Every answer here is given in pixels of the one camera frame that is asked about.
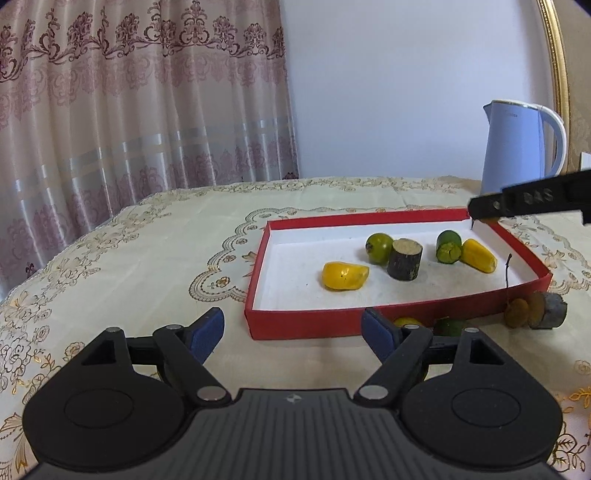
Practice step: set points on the gold framed chair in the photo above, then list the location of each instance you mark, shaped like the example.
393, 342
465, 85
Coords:
577, 69

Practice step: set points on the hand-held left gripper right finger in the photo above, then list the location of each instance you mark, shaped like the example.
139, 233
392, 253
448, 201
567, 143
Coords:
378, 335

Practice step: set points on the green tomato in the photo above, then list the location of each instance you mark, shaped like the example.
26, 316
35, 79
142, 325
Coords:
381, 249
408, 321

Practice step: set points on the brown longan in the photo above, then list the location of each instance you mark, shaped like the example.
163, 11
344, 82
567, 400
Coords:
516, 313

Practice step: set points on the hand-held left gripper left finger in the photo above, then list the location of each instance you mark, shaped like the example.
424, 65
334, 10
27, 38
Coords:
205, 333

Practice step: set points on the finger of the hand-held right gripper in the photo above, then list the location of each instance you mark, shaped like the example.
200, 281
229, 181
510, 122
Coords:
487, 205

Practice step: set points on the red cardboard box tray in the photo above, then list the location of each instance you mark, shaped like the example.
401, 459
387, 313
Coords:
300, 286

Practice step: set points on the pink floral curtain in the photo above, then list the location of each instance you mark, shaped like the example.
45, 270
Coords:
115, 138

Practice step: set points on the blue electric kettle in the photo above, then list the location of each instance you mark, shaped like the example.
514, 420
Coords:
512, 147

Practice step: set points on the green cut cucumber piece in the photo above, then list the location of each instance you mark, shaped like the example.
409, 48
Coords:
449, 247
450, 326

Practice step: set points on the dark sugarcane piece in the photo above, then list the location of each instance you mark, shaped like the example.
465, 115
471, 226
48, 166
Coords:
551, 309
405, 261

